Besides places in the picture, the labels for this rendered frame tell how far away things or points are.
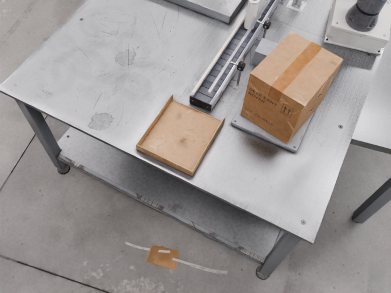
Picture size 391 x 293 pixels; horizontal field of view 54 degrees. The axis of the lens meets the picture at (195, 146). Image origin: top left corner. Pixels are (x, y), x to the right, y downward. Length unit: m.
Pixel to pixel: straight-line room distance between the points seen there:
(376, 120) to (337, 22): 0.52
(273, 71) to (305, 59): 0.15
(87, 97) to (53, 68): 0.25
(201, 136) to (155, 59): 0.49
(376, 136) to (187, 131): 0.82
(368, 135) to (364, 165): 0.97
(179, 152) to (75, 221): 1.04
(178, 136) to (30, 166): 1.30
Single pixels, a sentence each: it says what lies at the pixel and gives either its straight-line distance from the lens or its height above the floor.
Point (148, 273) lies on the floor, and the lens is 2.27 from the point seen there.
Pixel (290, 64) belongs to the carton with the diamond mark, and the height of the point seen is 1.12.
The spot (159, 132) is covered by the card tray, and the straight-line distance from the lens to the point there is 1.64.
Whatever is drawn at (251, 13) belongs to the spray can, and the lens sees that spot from 1.93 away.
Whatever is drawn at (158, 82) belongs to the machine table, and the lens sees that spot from 1.81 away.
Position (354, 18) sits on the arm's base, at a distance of 2.06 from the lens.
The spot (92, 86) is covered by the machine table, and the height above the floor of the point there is 0.83.
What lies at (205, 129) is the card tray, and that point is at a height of 0.83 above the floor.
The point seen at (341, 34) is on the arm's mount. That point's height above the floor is 0.90.
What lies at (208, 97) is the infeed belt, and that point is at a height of 0.88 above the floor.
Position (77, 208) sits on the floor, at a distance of 2.45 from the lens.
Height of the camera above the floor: 2.20
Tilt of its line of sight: 59 degrees down
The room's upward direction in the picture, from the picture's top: 4 degrees clockwise
